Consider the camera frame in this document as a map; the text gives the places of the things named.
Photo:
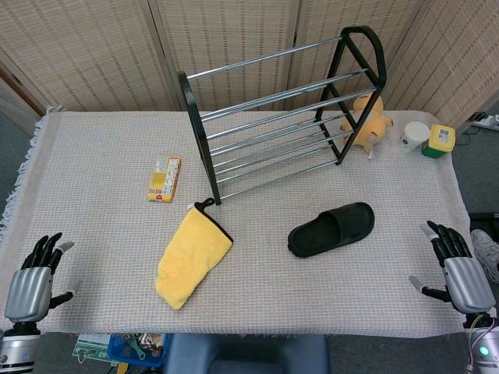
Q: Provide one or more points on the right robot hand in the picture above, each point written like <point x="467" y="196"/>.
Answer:
<point x="466" y="282"/>

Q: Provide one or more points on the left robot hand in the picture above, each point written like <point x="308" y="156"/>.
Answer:
<point x="29" y="288"/>

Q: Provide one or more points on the black slipper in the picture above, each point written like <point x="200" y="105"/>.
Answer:
<point x="331" y="230"/>

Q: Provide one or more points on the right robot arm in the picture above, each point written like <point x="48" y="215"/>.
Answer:
<point x="483" y="346"/>

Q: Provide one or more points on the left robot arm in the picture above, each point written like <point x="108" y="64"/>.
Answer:
<point x="17" y="348"/>

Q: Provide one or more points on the black metal shoe rack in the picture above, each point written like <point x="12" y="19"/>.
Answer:
<point x="280" y="113"/>

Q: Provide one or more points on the white sneaker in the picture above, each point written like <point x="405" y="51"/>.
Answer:
<point x="485" y="249"/>

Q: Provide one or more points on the blue plastic basket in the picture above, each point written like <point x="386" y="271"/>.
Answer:
<point x="134" y="350"/>

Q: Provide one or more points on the green container with yellow lid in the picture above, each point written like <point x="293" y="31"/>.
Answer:
<point x="439" y="141"/>

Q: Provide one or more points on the white paper cup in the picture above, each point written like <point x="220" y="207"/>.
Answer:
<point x="413" y="137"/>

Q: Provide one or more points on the white power strip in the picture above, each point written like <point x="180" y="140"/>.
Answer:
<point x="488" y="119"/>

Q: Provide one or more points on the yellow towel with black trim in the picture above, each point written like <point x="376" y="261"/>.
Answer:
<point x="191" y="255"/>

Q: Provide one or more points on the yellow snack box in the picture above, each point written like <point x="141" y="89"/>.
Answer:
<point x="165" y="178"/>

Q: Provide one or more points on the yellow plush toy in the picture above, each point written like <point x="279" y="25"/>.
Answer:
<point x="366" y="122"/>

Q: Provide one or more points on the woven tablecloth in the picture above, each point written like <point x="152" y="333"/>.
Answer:
<point x="249" y="222"/>

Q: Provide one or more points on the folding bamboo screen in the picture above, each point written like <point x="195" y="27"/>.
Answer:
<point x="241" y="50"/>

